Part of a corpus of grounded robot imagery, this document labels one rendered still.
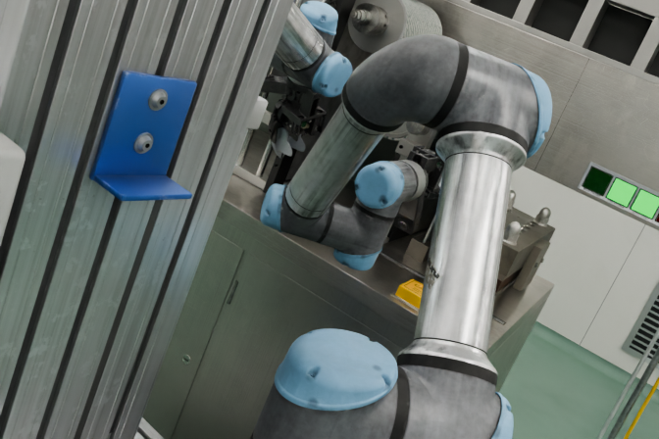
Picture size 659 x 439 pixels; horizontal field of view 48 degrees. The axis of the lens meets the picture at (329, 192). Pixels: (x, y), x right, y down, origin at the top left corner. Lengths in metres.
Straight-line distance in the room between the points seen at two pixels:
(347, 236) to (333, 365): 0.50
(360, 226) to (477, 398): 0.49
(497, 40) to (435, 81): 1.03
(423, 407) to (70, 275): 0.39
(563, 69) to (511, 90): 0.94
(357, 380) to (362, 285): 0.65
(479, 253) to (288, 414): 0.29
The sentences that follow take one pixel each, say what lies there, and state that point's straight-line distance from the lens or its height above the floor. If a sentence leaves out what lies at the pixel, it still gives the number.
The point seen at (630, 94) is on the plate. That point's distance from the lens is 1.88.
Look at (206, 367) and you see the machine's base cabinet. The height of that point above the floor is 0.53.
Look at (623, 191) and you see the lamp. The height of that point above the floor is 1.19.
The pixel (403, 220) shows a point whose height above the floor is 1.02.
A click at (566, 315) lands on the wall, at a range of 4.38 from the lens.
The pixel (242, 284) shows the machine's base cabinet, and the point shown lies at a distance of 1.57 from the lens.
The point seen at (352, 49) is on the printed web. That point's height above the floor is 1.25.
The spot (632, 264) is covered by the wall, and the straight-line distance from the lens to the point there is 4.27.
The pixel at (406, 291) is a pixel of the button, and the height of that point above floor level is 0.92.
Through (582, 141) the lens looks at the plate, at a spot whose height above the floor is 1.26.
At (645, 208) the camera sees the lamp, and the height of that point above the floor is 1.18.
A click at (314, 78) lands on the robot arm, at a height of 1.23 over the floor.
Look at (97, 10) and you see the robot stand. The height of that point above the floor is 1.32.
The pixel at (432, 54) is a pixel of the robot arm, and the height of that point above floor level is 1.35.
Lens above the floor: 1.40
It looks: 15 degrees down
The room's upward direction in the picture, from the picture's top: 22 degrees clockwise
